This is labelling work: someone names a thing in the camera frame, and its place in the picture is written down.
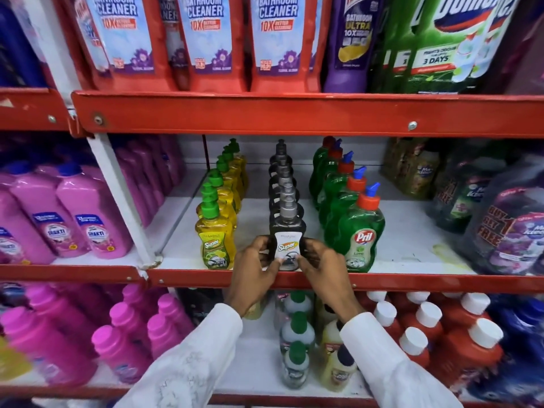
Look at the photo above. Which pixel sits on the red bathroom cleaner bottle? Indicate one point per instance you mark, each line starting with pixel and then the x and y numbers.
pixel 212 42
pixel 123 42
pixel 170 38
pixel 282 42

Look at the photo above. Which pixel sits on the group of light pink bottles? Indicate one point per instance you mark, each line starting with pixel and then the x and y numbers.
pixel 80 208

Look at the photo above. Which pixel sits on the person's right forearm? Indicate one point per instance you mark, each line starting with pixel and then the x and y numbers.
pixel 391 365

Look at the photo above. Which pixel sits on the purple liquid jug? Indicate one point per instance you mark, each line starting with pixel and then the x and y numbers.
pixel 510 233

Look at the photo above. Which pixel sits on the brown green refill pouch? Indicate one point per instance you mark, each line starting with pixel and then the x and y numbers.
pixel 414 169

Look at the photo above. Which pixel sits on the green toilet cleaner bottle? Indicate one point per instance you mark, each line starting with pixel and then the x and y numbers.
pixel 454 42
pixel 391 46

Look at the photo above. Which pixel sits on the row of black bottles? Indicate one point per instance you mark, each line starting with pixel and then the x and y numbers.
pixel 281 174

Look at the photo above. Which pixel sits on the yellow cleaner bottle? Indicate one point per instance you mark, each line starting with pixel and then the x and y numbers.
pixel 10 361

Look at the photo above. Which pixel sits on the person's left thumb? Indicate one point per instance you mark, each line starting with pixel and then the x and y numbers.
pixel 274 265

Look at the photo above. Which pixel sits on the green dish soap bottle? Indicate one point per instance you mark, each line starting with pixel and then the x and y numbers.
pixel 330 182
pixel 361 233
pixel 323 167
pixel 316 159
pixel 340 206

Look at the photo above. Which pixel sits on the pale yellow dark-capped bottle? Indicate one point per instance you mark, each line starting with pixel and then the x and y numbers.
pixel 323 312
pixel 330 337
pixel 338 371

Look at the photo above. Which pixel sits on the group of magenta capped bottles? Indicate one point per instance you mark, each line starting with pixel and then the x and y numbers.
pixel 63 335

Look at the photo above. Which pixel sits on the person's left forearm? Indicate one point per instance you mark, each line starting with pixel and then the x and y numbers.
pixel 191 361

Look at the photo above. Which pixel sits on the purple bathroom cleaner bottle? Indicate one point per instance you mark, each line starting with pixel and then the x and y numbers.
pixel 352 42

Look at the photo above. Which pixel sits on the row of yellow dish soap bottles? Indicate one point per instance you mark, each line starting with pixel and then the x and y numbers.
pixel 216 225

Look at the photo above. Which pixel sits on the person's left hand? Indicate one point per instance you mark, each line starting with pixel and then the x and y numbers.
pixel 248 280

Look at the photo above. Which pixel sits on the white metal shelf upright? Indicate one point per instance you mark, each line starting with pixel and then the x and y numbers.
pixel 117 178

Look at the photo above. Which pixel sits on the black dish soap pump bottle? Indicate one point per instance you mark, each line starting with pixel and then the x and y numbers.
pixel 287 231

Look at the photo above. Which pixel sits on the red metal shelf rail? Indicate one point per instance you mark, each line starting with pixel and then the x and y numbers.
pixel 63 274
pixel 297 114
pixel 425 282
pixel 29 110
pixel 276 401

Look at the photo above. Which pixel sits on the dark blue cleaner bottle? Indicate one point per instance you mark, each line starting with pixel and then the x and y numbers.
pixel 17 42

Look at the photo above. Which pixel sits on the clear bottle with green cap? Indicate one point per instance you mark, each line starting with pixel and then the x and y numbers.
pixel 297 331
pixel 295 365
pixel 297 302

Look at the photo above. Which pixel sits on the dark maroon cleaner bottle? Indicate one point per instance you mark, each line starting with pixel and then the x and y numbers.
pixel 522 59

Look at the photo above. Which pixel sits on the group of red white-capped bottles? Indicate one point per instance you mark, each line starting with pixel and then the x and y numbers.
pixel 450 335

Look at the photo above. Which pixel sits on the person's right thumb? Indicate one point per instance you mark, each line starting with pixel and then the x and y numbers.
pixel 304 263

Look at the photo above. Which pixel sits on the person's right hand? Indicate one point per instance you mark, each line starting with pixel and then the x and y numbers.
pixel 325 280

